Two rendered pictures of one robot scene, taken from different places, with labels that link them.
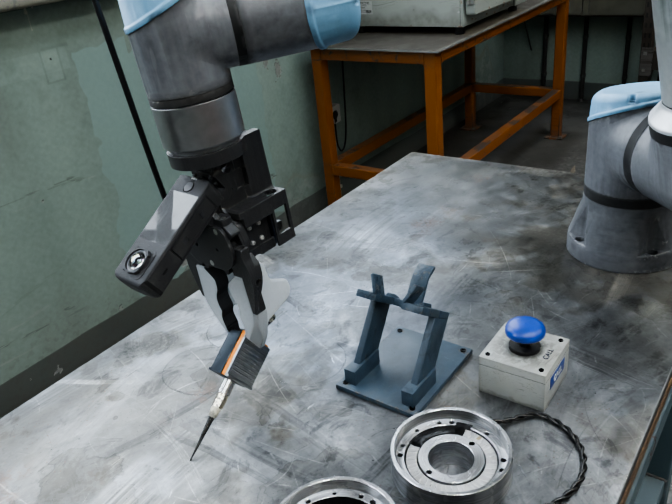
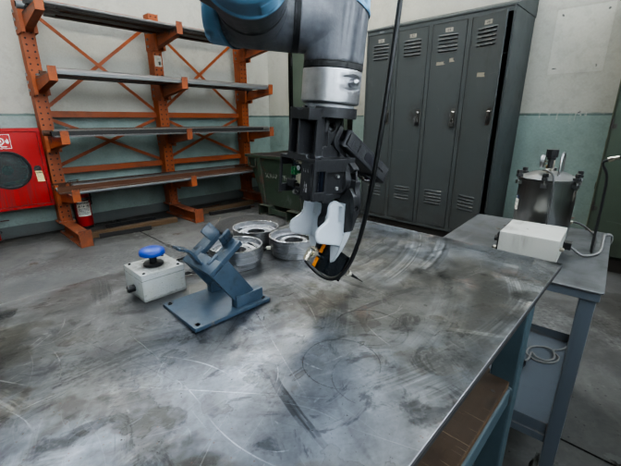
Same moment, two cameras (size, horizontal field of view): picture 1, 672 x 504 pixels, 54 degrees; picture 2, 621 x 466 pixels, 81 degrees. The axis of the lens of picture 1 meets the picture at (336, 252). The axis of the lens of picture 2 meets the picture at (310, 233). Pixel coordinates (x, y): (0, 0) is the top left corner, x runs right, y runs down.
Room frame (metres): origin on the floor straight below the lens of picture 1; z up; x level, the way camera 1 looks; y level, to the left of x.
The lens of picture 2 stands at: (1.08, 0.13, 1.07)
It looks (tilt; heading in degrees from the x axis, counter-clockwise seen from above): 17 degrees down; 185
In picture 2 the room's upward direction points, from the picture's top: straight up
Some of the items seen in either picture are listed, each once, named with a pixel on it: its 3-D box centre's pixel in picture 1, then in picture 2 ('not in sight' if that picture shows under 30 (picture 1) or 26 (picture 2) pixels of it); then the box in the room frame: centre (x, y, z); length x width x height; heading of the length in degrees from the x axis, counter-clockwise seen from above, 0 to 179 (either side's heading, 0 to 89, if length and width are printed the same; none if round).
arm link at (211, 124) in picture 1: (197, 121); (333, 91); (0.59, 0.11, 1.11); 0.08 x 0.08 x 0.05
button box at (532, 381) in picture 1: (526, 360); (152, 276); (0.56, -0.19, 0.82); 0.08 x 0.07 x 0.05; 142
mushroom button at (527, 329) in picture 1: (524, 343); (152, 261); (0.55, -0.18, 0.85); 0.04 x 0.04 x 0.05
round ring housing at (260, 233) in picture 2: not in sight; (256, 234); (0.31, -0.07, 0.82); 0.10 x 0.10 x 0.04
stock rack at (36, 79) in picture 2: not in sight; (175, 121); (-2.82, -1.69, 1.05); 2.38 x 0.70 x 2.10; 142
